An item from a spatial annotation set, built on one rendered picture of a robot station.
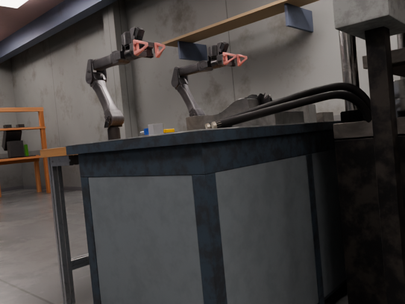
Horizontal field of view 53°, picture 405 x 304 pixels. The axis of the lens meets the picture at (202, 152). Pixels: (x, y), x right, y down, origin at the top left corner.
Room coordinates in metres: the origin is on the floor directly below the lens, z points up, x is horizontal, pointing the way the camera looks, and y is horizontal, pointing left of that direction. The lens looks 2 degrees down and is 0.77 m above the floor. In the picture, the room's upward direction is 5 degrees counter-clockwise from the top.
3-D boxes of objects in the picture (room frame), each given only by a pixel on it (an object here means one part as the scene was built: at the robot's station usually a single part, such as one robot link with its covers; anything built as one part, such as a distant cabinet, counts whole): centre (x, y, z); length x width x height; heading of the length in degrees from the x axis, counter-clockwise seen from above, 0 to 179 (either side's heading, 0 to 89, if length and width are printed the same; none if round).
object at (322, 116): (2.55, -0.72, 0.84); 0.20 x 0.15 x 0.07; 49
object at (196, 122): (1.93, -0.21, 0.87); 0.50 x 0.26 x 0.14; 49
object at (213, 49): (2.36, -0.11, 1.24); 0.12 x 0.09 x 0.12; 46
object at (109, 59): (2.04, 0.43, 1.17); 0.30 x 0.09 x 0.12; 46
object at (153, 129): (1.70, 0.21, 0.83); 0.13 x 0.05 x 0.05; 41
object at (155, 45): (1.84, 0.17, 1.20); 0.09 x 0.07 x 0.07; 46
